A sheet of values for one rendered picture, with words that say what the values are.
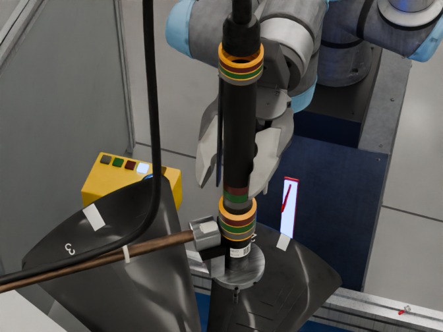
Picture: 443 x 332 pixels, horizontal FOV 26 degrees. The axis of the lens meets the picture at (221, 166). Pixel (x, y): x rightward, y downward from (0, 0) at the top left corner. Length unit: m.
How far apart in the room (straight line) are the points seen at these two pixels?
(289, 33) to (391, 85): 0.90
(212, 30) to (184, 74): 2.15
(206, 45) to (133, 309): 0.37
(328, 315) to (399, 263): 1.11
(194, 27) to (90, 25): 1.31
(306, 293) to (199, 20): 0.47
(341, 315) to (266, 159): 0.89
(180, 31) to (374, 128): 0.72
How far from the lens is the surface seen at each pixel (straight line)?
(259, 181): 1.01
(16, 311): 1.43
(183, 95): 3.37
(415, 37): 1.75
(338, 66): 1.88
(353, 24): 1.79
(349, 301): 1.86
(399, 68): 2.07
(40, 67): 2.34
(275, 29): 1.15
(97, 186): 1.75
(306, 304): 1.49
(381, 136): 1.93
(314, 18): 1.19
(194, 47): 1.31
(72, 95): 2.58
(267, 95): 1.08
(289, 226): 1.69
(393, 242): 3.02
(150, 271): 1.28
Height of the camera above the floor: 2.43
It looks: 50 degrees down
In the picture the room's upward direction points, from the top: straight up
